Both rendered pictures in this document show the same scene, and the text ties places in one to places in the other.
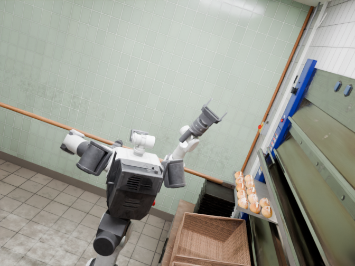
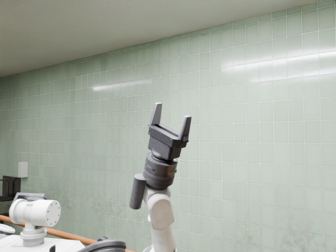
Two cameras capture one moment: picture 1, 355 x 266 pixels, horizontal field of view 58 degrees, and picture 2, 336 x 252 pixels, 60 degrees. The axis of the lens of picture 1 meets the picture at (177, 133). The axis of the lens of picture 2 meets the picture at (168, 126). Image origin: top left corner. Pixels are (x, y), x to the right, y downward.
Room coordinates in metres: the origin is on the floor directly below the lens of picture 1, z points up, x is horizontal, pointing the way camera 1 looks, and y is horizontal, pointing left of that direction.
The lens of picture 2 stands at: (1.05, -0.55, 1.67)
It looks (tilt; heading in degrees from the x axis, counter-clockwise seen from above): 3 degrees up; 32
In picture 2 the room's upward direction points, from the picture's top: straight up
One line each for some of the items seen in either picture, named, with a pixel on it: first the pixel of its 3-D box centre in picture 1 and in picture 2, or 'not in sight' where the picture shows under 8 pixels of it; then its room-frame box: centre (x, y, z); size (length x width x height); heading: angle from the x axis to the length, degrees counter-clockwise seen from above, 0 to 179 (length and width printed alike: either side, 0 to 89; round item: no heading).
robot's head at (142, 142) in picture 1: (142, 142); (36, 216); (1.53, 0.15, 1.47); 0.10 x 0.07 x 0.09; 109
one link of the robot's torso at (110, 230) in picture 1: (114, 226); not in sight; (1.44, 0.16, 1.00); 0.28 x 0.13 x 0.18; 177
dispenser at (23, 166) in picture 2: not in sight; (23, 169); (3.32, 3.09, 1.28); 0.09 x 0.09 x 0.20; 87
